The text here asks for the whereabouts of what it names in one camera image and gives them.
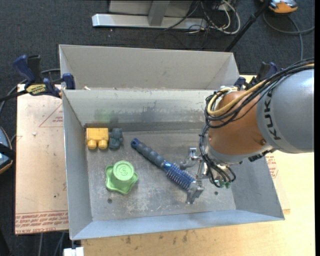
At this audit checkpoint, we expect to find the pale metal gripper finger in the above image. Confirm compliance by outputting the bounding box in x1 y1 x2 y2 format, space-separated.
179 147 202 171
185 180 205 205

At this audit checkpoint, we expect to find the grey metal bin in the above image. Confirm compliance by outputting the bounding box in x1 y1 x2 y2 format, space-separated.
58 44 286 241

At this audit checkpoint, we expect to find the green star-shaped cup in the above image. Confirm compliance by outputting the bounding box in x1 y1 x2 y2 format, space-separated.
104 160 139 196

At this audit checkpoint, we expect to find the grey toy figure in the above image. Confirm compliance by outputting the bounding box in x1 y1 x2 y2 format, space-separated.
108 127 124 150

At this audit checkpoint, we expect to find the yellow toy block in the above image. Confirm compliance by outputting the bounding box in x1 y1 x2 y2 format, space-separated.
86 127 110 151

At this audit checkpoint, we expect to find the brown cardboard board, red print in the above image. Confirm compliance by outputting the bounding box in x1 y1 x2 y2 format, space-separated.
14 83 291 236

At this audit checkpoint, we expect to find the blue brush with grey handle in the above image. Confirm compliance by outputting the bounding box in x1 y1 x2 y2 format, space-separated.
130 137 199 194

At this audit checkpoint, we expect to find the black cylinder on white bracket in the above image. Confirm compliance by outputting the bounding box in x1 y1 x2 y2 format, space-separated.
248 152 267 162

